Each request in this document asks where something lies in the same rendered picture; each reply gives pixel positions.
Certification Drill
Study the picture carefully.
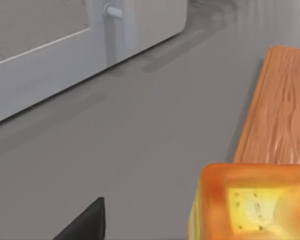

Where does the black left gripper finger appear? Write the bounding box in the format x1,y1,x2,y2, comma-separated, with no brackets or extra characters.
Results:
52,196,107,240

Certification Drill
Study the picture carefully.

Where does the pale microwave oven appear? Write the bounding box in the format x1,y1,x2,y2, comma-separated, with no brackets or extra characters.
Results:
0,0,190,129

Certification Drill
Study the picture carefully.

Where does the orange wooden board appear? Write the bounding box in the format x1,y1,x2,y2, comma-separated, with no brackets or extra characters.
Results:
232,45,300,166

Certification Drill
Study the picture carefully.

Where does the pale microwave door handle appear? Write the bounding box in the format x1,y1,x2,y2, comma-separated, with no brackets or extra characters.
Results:
102,2,136,51

